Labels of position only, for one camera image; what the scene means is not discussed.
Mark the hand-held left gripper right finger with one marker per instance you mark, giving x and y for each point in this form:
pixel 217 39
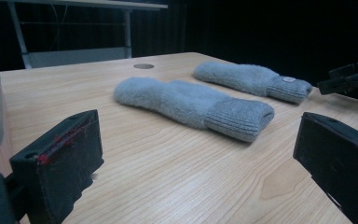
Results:
pixel 341 158

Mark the plain grey fuzzy sock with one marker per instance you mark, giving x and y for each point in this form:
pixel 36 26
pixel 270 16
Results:
pixel 183 99

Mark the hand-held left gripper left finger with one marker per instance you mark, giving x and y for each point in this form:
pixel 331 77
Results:
pixel 59 161

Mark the grey fuzzy sock white label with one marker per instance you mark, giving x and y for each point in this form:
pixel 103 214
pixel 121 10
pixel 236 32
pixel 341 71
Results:
pixel 239 76

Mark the dark curtain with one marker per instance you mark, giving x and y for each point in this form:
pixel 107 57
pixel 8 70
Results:
pixel 245 28

